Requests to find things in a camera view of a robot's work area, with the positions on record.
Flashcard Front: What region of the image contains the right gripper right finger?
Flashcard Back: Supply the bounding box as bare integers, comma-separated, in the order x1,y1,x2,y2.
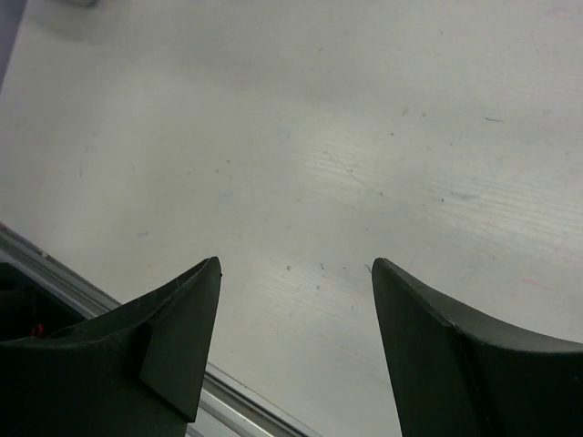
372,259,582,436

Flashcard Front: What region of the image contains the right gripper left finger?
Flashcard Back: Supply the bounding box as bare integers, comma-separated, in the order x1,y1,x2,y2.
1,257,221,436

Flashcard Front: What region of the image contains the aluminium mounting rail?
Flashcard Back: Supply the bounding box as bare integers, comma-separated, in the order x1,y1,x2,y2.
1,229,311,436

